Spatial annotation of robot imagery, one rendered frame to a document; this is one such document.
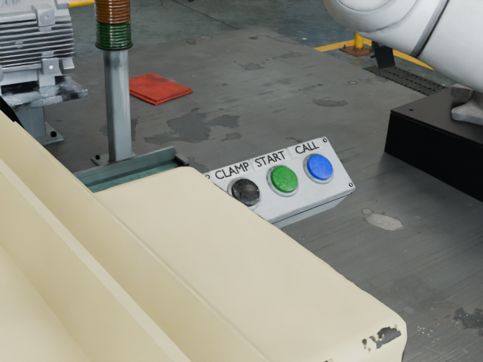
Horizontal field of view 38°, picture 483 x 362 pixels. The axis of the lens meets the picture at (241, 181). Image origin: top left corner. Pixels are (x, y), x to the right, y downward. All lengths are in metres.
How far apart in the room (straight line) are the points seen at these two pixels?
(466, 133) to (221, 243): 1.15
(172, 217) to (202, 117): 1.34
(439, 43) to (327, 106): 0.89
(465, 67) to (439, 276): 0.42
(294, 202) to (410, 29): 0.21
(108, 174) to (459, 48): 0.53
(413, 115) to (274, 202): 0.70
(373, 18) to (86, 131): 0.87
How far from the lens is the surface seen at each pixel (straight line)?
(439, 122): 1.35
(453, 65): 0.75
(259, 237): 0.18
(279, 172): 0.72
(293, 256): 0.17
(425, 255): 1.12
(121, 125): 1.27
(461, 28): 0.74
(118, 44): 1.21
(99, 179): 1.02
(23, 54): 1.31
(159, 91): 1.63
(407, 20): 0.74
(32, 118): 1.41
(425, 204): 1.26
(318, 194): 0.74
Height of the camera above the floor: 1.41
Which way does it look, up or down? 29 degrees down
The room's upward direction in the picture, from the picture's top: 3 degrees clockwise
